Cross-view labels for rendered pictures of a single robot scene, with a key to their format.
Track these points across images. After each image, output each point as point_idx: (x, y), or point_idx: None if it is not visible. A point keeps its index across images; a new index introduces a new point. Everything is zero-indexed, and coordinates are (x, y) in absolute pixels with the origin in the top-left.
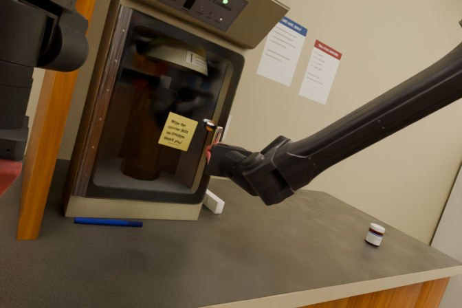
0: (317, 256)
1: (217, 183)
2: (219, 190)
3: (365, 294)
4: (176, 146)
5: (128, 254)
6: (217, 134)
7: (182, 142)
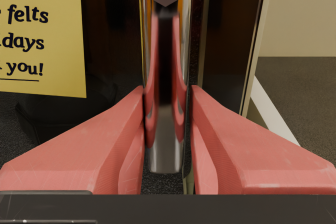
0: None
1: (332, 72)
2: (332, 96)
3: None
4: (27, 85)
5: None
6: (153, 18)
7: (47, 67)
